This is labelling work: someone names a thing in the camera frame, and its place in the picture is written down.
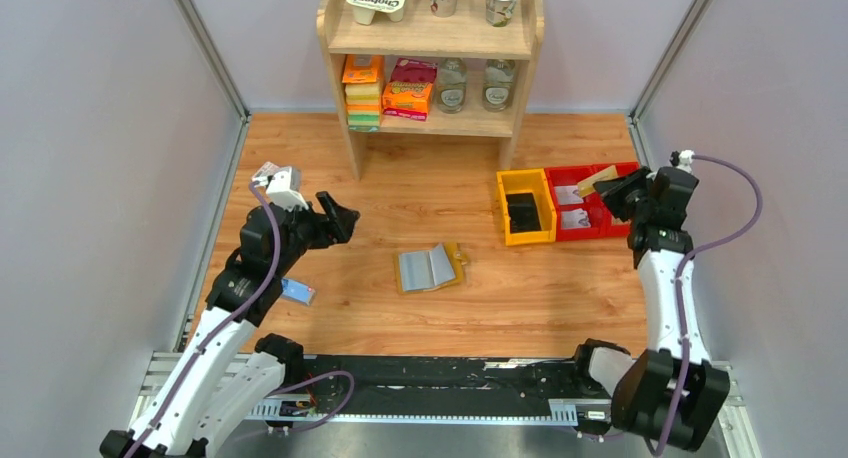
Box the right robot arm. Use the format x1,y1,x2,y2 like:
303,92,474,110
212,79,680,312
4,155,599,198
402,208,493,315
575,167,730,456

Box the yellow credit card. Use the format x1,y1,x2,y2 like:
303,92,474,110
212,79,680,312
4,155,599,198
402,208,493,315
577,165,618,198

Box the stack of coloured sponges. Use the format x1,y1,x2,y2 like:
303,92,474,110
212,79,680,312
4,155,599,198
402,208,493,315
342,54,385,131

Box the white cards in bin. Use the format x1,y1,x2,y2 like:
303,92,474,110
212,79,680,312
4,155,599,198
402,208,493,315
554,185,591,230

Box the pink white card pack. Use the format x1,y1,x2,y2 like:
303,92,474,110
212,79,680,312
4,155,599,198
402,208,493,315
251,161,282,182

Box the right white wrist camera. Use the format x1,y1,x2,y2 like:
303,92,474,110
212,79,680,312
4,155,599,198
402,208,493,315
669,150,695,173

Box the right red plastic bin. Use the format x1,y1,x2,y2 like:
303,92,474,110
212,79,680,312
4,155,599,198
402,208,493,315
593,161,641,237

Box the orange pink snack box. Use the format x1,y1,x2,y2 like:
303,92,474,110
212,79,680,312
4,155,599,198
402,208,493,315
381,58,437,122

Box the wooden shelf unit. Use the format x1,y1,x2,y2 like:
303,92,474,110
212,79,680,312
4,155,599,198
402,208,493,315
316,0,545,178

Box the glass bottle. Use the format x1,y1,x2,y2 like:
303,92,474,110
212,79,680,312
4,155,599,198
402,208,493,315
482,59,516,112
435,58,467,114

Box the aluminium rail frame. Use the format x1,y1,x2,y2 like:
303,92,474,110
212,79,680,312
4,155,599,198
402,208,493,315
117,352,763,458

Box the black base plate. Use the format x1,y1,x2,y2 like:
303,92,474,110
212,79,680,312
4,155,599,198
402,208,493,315
284,355,611,423

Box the black item in bin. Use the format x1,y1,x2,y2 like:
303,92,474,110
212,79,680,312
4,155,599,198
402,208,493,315
506,192,542,234

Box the left glass bottle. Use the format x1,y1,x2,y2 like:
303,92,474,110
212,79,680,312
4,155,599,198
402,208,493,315
435,58,467,114

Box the right glass bottle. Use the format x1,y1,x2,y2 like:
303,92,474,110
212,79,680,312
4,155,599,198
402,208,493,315
482,59,516,112

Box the yellow plastic bin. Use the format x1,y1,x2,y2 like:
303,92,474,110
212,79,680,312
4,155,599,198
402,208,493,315
496,168,556,246

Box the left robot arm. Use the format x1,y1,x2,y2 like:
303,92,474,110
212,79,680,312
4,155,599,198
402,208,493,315
99,192,360,457

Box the blue small box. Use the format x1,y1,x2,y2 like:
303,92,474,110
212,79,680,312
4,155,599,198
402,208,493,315
281,278,316,306

